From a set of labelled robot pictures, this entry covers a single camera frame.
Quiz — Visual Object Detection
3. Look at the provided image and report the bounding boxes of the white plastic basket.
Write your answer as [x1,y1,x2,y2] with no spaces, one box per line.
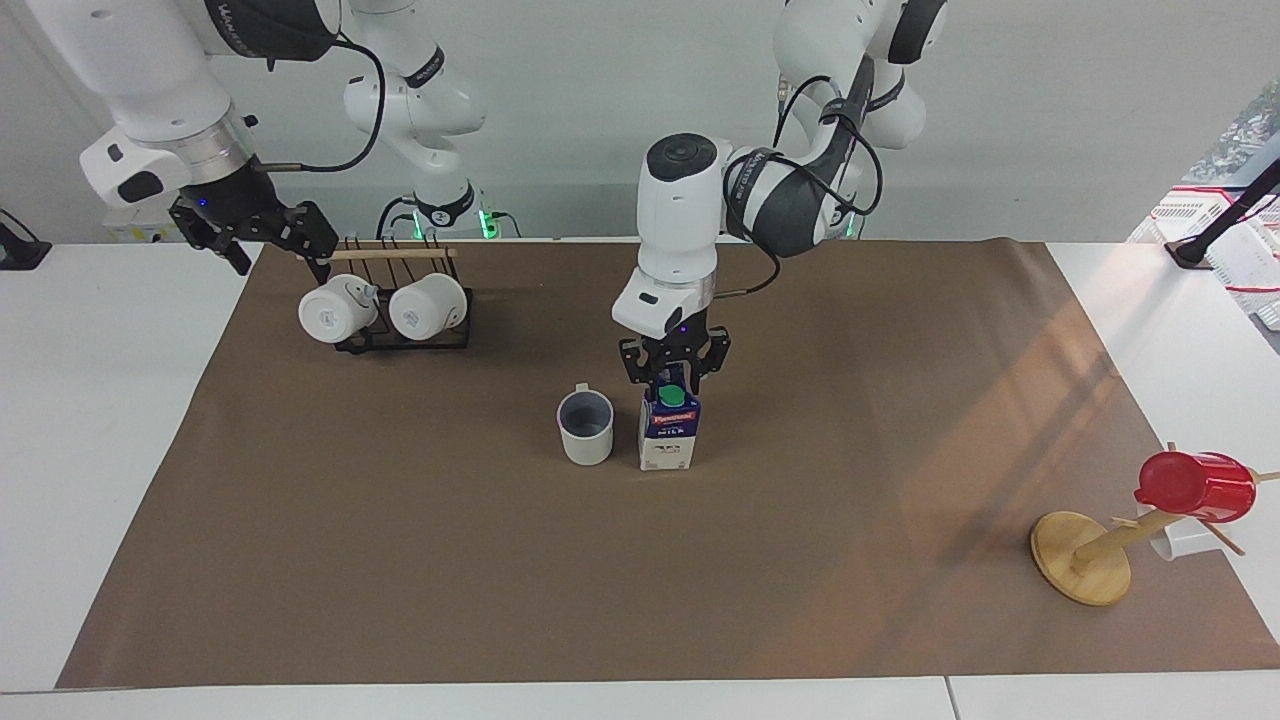
[1128,184,1280,332]

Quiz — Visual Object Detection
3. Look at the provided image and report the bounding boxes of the black wire cup rack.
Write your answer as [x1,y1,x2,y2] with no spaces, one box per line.
[296,234,474,355]

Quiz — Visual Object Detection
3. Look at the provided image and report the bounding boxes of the milk carton with green cap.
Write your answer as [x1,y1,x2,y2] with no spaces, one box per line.
[638,382,703,473]

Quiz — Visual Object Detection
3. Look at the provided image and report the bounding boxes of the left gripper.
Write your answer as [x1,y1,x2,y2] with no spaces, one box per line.
[618,317,732,394]

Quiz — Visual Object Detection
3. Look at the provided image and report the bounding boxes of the black stand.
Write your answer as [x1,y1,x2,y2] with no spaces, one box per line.
[0,207,54,272]
[1164,154,1280,270]

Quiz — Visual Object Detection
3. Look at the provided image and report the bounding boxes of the grey cup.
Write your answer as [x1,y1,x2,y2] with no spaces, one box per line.
[556,382,616,467]

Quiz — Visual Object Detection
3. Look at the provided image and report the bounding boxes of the black cable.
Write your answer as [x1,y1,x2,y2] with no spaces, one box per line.
[712,74,887,301]
[254,28,388,175]

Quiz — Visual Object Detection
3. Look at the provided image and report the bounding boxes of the wooden cup tree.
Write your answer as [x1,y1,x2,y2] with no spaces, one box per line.
[1030,440,1280,608]

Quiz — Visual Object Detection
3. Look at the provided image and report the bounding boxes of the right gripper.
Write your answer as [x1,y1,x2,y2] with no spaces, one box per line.
[168,158,341,287]

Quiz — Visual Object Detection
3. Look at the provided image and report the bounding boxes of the white cup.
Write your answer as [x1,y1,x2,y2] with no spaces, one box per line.
[297,273,382,345]
[1148,518,1227,562]
[387,272,470,342]

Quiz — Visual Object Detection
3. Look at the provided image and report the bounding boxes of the red cup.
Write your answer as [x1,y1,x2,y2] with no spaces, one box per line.
[1133,450,1258,525]

